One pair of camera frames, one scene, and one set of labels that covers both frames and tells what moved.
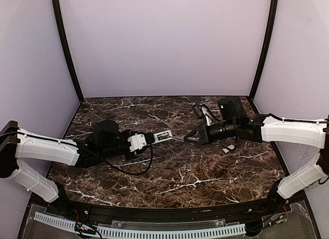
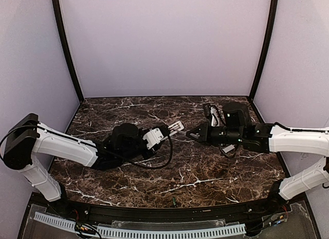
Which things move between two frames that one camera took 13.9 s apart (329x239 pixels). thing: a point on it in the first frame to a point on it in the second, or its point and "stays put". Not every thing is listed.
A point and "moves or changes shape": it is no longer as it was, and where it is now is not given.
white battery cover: [231, 147] stays put
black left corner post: [65, 39] stays put
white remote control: [156, 139] moves or changes shape
